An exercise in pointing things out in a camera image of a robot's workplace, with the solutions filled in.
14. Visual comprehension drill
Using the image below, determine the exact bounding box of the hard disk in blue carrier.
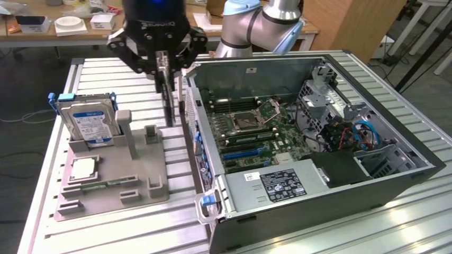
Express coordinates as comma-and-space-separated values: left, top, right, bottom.
47, 91, 120, 149

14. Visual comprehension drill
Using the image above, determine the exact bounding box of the green loose RAM stick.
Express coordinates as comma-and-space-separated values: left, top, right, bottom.
79, 177, 128, 191

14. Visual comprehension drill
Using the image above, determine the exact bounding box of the white cardboard box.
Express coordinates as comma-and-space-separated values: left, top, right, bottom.
89, 13, 116, 31

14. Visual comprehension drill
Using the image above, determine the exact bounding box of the metal socket cover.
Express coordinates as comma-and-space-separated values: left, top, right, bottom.
259, 98, 284, 123

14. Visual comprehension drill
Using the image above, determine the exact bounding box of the wooden cabinet panel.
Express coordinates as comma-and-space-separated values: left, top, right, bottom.
303, 0, 407, 64

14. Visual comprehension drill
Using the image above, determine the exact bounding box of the metal disk bay cage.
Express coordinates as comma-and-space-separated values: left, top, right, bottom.
296, 78, 356, 128

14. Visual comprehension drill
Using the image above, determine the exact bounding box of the blue wire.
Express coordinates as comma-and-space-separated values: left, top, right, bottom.
352, 119, 381, 152

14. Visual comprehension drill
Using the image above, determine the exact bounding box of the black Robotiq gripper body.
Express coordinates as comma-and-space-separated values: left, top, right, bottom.
123, 0, 192, 68

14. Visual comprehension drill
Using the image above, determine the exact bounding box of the black slanted pole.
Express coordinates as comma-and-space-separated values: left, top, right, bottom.
395, 23, 452, 92

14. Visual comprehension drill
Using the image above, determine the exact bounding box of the white floor cable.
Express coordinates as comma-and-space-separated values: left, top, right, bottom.
0, 108, 57, 124

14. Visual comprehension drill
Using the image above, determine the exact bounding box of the silver CPU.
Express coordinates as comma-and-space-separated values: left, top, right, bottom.
69, 158, 99, 180

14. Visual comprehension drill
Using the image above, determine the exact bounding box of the white box with dark lid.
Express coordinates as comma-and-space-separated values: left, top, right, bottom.
13, 15, 51, 34

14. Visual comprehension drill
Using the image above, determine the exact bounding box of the small white box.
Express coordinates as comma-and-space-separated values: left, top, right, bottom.
371, 35, 396, 61

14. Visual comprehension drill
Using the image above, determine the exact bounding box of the white round dish on base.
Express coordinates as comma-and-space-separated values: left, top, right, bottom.
53, 15, 89, 37

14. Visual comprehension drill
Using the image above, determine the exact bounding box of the white paper stack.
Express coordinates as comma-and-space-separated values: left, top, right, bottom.
192, 12, 225, 33

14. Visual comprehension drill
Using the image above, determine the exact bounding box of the black plastic shroud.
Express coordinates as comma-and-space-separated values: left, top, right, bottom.
300, 150, 376, 189

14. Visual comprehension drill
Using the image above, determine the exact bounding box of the grey parts rack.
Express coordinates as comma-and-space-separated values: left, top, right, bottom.
55, 110, 171, 222

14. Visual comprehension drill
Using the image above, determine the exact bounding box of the green motherboard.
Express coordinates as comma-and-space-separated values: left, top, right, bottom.
207, 89, 313, 173

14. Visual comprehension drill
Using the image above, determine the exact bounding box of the brown cardboard box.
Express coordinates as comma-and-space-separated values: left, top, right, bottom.
205, 0, 229, 24

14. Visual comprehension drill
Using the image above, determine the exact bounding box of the CPU socket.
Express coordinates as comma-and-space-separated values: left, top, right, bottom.
229, 110, 265, 131

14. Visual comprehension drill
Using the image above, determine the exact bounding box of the black open PC case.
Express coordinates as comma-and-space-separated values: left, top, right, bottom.
176, 52, 447, 254

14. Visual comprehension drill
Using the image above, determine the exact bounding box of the grey power supply unit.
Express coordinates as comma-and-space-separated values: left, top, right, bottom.
216, 158, 332, 214

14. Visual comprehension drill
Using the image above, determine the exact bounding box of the wooden desk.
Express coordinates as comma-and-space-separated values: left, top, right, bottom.
0, 0, 320, 50

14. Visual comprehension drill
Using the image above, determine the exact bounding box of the white table frame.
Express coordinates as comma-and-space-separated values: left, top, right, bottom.
388, 0, 452, 76

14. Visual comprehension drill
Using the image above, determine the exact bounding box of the Nvidia graphics card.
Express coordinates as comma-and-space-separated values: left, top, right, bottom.
153, 49, 177, 128

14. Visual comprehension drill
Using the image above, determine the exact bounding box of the red wire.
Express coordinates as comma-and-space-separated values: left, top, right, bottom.
337, 126, 351, 152

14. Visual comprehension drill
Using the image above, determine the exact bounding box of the black RAM slot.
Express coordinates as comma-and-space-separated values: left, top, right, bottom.
213, 102, 260, 111
211, 96, 257, 104

